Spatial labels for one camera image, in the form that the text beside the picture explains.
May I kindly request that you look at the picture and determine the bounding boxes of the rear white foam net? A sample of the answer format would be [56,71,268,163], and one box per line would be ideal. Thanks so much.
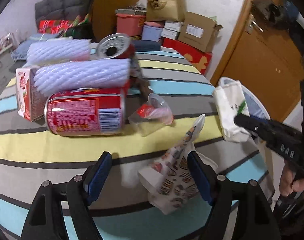
[26,39,91,64]

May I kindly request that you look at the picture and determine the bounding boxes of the striped tablecloth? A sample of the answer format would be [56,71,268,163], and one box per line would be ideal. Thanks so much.
[0,50,275,239]

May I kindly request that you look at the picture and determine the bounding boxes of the grey nightstand drawers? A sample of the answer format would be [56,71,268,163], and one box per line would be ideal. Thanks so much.
[0,44,14,94]

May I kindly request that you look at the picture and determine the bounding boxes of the stacked white small boxes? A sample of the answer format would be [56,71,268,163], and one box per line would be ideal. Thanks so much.
[161,21,183,40]

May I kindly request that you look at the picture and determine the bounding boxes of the brown cardboard box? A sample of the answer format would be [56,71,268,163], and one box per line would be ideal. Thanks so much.
[178,11,223,53]

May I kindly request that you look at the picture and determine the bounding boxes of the pink plastic bin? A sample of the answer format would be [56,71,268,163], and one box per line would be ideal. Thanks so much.
[115,9,146,37]

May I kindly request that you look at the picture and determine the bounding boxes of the red plaid cloth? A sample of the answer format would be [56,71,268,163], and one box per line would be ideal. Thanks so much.
[38,14,92,36]

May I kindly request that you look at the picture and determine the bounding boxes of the wooden door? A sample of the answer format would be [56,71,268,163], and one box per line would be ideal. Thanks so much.
[211,0,304,121]

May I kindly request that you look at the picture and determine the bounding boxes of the clear plastic jelly cup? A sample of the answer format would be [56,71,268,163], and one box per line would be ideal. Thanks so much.
[128,93,174,137]

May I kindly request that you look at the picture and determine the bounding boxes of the patterned paper bag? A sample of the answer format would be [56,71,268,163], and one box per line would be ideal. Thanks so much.
[138,114,205,215]

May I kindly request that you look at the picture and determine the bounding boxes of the white foam net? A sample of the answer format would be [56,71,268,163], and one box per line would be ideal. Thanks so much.
[26,39,91,64]
[34,59,130,96]

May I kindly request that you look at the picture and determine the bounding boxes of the folded blue cloth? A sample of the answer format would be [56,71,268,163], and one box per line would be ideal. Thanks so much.
[11,33,60,62]

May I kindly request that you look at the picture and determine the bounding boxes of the door handle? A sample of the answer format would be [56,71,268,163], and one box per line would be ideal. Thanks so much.
[245,14,263,34]

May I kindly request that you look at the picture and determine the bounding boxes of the red can with top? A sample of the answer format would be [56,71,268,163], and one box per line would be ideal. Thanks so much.
[96,33,135,59]

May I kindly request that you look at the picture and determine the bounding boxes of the grey cushioned chair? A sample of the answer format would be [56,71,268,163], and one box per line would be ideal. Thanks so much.
[35,0,99,42]

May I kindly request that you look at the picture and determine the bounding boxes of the white trash bin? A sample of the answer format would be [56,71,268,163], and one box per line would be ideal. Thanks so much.
[241,85,270,120]

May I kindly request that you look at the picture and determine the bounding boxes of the dark blue glasses case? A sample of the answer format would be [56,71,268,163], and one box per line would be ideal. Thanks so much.
[133,40,161,52]

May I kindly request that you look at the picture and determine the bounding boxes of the red can lying down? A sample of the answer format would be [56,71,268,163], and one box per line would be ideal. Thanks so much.
[44,87,127,137]

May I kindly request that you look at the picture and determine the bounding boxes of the red gift box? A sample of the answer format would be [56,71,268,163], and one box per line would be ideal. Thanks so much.
[163,38,212,75]

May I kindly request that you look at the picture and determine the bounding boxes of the right hand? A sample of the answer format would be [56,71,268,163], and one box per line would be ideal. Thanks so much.
[279,161,304,197]

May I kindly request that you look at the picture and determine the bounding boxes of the light blue container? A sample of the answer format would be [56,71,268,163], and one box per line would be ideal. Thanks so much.
[141,24,162,43]

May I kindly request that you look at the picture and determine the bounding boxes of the brown paper bag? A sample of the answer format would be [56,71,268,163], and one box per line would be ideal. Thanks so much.
[146,0,186,22]

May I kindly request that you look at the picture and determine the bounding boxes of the brown snack wrapper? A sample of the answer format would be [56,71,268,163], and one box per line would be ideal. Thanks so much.
[130,55,153,101]

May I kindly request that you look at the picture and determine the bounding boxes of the strawberry milk carton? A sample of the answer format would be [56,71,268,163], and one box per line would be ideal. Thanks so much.
[16,65,47,122]

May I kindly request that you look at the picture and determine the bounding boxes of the front white foam net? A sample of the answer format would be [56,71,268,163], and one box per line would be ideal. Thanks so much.
[34,59,130,96]

